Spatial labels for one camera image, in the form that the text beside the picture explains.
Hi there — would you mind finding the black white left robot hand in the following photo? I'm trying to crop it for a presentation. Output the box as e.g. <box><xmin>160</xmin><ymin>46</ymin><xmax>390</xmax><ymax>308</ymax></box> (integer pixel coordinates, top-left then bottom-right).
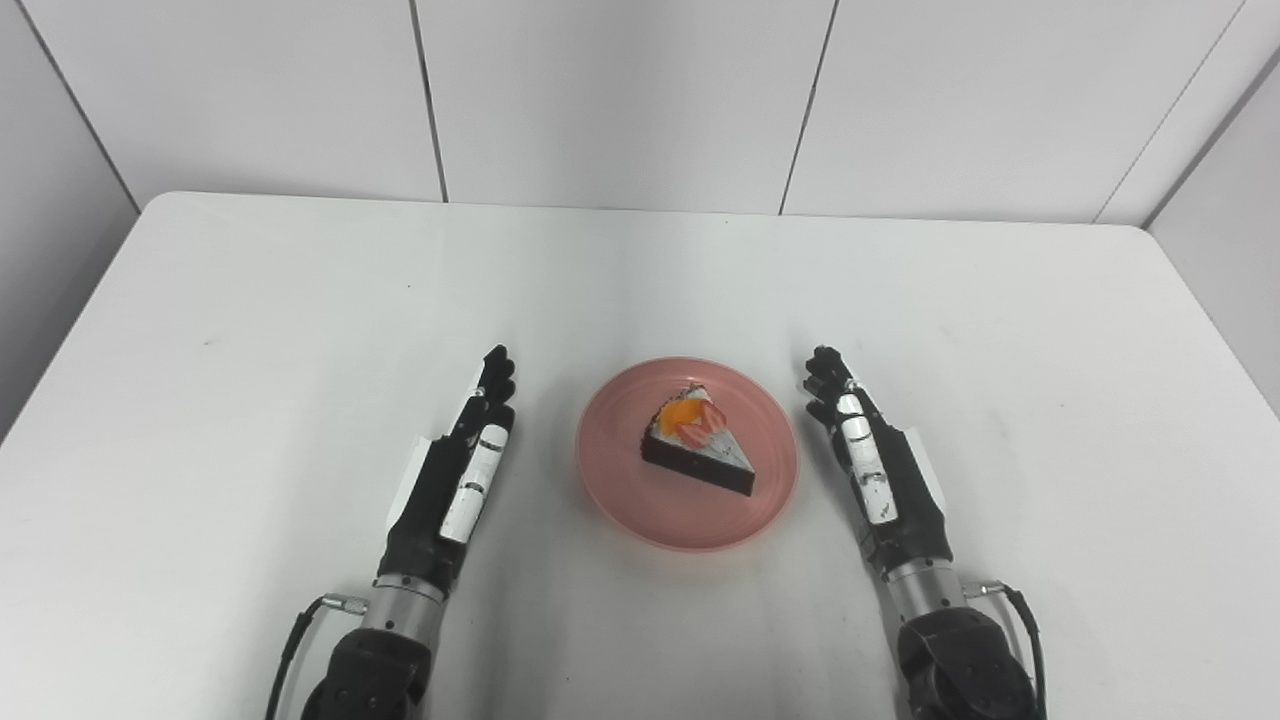
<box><xmin>375</xmin><ymin>345</ymin><xmax>518</xmax><ymax>601</ymax></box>

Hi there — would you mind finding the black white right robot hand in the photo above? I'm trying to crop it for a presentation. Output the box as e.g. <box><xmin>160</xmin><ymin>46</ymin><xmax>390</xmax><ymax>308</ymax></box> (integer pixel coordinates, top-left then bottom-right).
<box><xmin>803</xmin><ymin>346</ymin><xmax>956</xmax><ymax>581</ymax></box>

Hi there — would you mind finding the pink round plate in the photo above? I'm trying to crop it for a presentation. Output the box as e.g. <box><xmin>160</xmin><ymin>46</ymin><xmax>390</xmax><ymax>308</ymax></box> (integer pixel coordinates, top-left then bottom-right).
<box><xmin>575</xmin><ymin>357</ymin><xmax>801</xmax><ymax>553</ymax></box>

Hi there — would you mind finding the chocolate cake slice with fruit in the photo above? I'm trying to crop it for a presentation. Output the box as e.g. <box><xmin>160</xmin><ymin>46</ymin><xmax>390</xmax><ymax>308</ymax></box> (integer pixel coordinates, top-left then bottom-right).
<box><xmin>640</xmin><ymin>383</ymin><xmax>757</xmax><ymax>498</ymax></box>

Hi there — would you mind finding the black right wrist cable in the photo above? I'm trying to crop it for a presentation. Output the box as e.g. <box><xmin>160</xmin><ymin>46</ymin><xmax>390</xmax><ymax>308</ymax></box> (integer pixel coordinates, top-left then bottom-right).
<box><xmin>962</xmin><ymin>580</ymin><xmax>1048</xmax><ymax>720</ymax></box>

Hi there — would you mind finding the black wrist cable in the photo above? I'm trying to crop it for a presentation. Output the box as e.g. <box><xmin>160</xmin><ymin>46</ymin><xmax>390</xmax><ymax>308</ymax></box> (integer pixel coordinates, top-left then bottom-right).
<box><xmin>265</xmin><ymin>593</ymin><xmax>371</xmax><ymax>720</ymax></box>
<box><xmin>962</xmin><ymin>580</ymin><xmax>1048</xmax><ymax>720</ymax></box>

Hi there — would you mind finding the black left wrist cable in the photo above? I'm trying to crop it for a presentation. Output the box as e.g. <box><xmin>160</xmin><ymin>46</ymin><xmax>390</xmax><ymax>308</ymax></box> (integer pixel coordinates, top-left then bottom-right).
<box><xmin>265</xmin><ymin>593</ymin><xmax>371</xmax><ymax>720</ymax></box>

